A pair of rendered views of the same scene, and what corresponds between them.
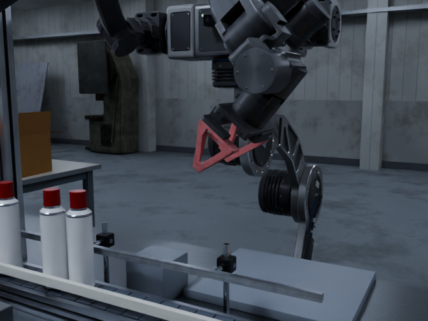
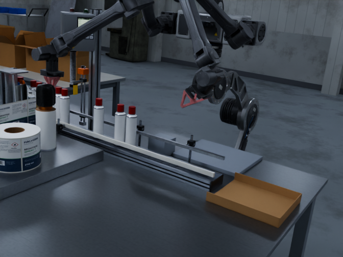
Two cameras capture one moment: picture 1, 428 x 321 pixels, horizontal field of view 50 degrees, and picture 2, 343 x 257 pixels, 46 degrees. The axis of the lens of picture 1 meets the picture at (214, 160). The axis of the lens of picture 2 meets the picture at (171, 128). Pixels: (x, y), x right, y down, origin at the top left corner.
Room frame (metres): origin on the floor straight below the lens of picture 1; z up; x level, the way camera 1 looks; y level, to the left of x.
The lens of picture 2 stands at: (-0.90, -0.07, 1.58)
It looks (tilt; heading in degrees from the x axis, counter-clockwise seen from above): 18 degrees down; 5
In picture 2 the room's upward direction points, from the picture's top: 5 degrees clockwise
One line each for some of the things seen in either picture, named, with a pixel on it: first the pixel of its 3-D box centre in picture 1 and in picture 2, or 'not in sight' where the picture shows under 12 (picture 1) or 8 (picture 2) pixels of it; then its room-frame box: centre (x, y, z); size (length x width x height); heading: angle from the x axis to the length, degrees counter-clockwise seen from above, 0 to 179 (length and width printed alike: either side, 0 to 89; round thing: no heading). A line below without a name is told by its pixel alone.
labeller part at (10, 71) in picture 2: not in sight; (11, 70); (1.16, 0.99, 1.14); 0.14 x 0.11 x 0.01; 62
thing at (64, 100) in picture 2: not in sight; (64, 107); (1.10, 0.68, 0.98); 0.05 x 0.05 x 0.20
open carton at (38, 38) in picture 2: not in sight; (48, 53); (3.00, 1.55, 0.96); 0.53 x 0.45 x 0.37; 153
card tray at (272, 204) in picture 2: not in sight; (254, 197); (0.58, -0.31, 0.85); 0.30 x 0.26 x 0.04; 62
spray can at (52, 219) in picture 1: (53, 237); (120, 124); (0.91, 0.33, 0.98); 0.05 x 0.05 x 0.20
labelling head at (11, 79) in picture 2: not in sight; (14, 94); (1.17, 0.99, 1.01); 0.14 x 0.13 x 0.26; 62
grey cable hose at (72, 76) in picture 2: not in sight; (72, 68); (1.21, 0.67, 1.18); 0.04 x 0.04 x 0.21
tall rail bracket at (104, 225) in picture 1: (99, 261); (137, 137); (0.96, 0.25, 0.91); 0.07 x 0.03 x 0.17; 152
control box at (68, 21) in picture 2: not in sight; (78, 31); (1.17, 0.63, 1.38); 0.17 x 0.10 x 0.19; 117
